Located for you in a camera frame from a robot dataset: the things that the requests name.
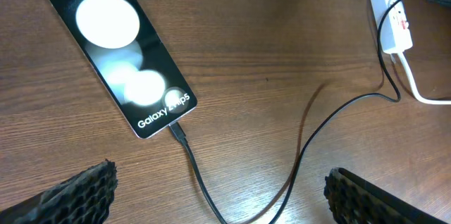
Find black charger cable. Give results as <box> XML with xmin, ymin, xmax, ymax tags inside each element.
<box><xmin>168</xmin><ymin>0</ymin><xmax>431</xmax><ymax>224</ymax></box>

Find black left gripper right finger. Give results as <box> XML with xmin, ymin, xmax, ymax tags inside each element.
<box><xmin>323</xmin><ymin>168</ymin><xmax>446</xmax><ymax>224</ymax></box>

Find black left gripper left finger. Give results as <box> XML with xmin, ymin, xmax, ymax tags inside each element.
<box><xmin>1</xmin><ymin>160</ymin><xmax>118</xmax><ymax>224</ymax></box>

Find white power strip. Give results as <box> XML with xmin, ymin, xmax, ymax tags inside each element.
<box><xmin>370</xmin><ymin>0</ymin><xmax>413</xmax><ymax>54</ymax></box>

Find white power strip cord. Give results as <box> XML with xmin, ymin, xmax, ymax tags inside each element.
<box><xmin>390</xmin><ymin>51</ymin><xmax>451</xmax><ymax>106</ymax></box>

